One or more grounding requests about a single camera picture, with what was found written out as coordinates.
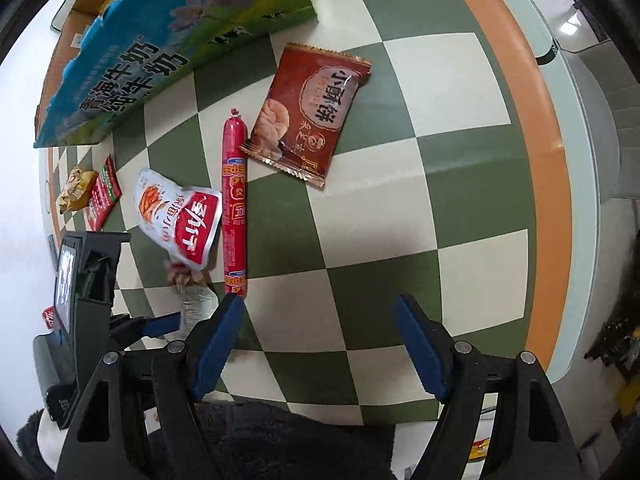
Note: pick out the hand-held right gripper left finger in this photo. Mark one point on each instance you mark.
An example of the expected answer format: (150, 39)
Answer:
(220, 345)

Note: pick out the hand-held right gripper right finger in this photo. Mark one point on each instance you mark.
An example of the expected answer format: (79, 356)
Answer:
(425, 350)

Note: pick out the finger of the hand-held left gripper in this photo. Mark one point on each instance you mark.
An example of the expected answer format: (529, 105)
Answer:
(160, 325)

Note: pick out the red rectangular snack packet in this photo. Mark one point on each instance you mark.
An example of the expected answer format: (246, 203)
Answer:
(102, 197)

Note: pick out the yellow-brown snack packet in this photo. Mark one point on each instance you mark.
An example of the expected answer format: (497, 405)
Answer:
(75, 190)

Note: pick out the white packet with red label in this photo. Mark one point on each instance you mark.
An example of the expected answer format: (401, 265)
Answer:
(175, 220)

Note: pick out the red sausage stick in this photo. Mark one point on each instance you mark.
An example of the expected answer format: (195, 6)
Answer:
(234, 205)

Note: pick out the printed cardboard box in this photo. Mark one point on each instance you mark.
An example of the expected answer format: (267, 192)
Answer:
(150, 50)

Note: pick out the dark red cookie packet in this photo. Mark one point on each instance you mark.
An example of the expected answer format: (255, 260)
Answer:
(305, 115)

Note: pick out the person's dark fleece clothing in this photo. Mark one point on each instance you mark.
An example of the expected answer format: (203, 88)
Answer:
(280, 440)

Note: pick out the green checkered table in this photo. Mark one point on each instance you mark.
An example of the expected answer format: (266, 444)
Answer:
(400, 170)

